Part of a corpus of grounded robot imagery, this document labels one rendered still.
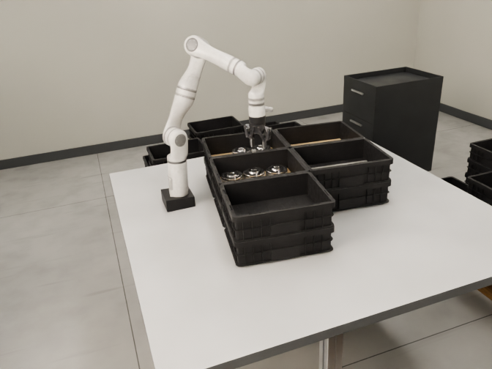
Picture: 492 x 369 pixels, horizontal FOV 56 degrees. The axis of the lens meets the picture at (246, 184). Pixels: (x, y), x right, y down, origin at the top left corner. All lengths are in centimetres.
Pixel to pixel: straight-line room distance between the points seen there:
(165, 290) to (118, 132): 358
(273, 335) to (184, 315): 31
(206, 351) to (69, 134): 394
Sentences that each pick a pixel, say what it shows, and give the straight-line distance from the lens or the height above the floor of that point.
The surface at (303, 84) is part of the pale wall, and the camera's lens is 566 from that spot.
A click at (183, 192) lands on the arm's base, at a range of 223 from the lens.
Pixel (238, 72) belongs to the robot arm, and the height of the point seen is 134.
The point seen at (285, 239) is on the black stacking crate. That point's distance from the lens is 176.
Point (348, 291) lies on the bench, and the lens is 169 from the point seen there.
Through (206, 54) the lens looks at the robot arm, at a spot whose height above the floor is 141.
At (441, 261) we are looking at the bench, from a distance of 191.
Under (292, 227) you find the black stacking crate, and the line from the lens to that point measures 175.
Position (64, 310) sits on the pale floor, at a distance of 296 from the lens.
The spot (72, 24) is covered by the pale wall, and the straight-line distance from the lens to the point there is 494.
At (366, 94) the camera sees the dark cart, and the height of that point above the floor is 82.
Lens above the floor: 175
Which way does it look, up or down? 26 degrees down
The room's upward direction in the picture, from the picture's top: 3 degrees counter-clockwise
